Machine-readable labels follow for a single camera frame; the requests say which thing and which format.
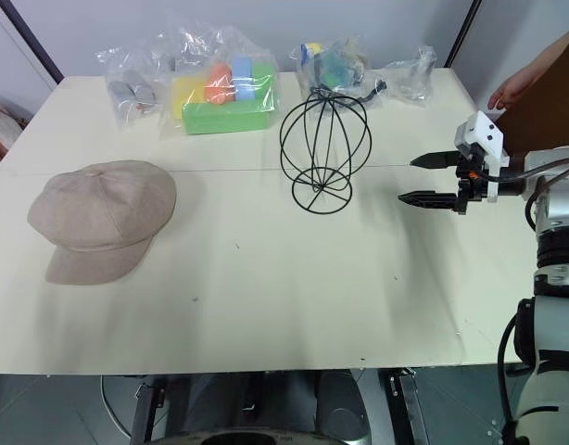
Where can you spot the clear bag of foam blocks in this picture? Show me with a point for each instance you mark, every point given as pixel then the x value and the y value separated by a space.
pixel 261 60

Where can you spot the beige bundle beside table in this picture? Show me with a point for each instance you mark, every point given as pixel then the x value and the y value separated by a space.
pixel 2 130

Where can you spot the person's bare forearm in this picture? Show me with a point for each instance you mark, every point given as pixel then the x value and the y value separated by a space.
pixel 558 53

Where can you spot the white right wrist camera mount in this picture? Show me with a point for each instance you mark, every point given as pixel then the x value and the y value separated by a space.
pixel 481 132

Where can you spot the orange foam cylinder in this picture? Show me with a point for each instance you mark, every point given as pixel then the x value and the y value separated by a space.
pixel 218 85

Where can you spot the beige newsboy cap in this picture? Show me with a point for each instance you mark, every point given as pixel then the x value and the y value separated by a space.
pixel 104 208

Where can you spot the person's bare hand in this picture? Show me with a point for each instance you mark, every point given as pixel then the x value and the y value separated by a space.
pixel 514 90

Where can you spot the green foam tray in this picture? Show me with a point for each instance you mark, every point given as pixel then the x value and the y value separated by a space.
pixel 224 118

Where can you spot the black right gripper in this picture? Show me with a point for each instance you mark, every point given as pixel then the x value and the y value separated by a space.
pixel 470 183

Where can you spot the dark wall profile strip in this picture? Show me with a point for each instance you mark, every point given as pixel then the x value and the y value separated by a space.
pixel 36 41
pixel 463 32

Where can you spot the small clear plastic bag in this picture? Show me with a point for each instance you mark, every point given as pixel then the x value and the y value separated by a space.
pixel 412 76

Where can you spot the clear bag with grey items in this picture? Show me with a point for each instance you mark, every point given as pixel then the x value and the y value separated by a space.
pixel 127 88

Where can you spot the clear bag with colourful items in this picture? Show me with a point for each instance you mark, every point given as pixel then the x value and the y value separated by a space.
pixel 333 65

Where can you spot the black table leg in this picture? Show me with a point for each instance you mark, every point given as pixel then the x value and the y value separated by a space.
pixel 407 408
pixel 147 408

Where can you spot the brown wooden panel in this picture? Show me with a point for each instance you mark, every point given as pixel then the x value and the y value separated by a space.
pixel 544 125

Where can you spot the dark rounded shape under table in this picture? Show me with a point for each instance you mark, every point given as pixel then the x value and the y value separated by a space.
pixel 342 405

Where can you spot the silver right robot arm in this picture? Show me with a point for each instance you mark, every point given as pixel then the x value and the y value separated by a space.
pixel 560 222

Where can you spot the blue foam block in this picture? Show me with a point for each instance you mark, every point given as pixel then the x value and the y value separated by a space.
pixel 242 79

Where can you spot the yellow foam block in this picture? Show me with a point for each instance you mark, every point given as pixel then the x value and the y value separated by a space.
pixel 185 95

